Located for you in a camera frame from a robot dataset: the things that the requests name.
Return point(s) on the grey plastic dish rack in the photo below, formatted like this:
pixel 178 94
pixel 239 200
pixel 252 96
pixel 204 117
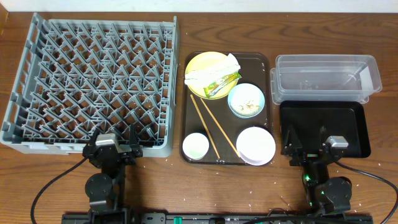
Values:
pixel 76 77

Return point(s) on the white pink-rimmed bowl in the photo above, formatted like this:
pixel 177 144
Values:
pixel 256 146

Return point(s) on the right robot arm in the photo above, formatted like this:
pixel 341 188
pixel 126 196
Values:
pixel 327 195

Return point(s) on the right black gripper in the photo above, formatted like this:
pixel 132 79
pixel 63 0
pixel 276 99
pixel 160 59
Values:
pixel 306 156

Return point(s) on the wooden chopstick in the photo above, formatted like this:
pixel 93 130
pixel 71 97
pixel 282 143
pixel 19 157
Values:
pixel 205 126
pixel 220 128

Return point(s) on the clear plastic bin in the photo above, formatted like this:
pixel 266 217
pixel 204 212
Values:
pixel 324 77

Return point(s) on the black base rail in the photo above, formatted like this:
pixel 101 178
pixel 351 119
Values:
pixel 274 218

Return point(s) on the black waste tray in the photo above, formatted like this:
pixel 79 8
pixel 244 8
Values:
pixel 306 125

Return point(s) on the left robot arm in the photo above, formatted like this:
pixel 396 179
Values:
pixel 105 189

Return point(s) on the small white cup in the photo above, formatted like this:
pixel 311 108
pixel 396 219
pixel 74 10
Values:
pixel 195 146

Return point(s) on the right wooden chopstick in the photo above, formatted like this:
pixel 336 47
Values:
pixel 220 128

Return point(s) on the yellow plate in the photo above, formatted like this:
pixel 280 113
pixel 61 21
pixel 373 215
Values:
pixel 202 61

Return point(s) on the left wooden chopstick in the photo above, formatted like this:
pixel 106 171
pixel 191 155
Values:
pixel 205 126

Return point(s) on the green snack wrapper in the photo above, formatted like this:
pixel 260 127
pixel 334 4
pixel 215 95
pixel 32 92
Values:
pixel 214 87

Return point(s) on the light blue bowl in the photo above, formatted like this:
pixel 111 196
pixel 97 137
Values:
pixel 246 100

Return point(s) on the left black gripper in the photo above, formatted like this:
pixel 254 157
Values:
pixel 112 152

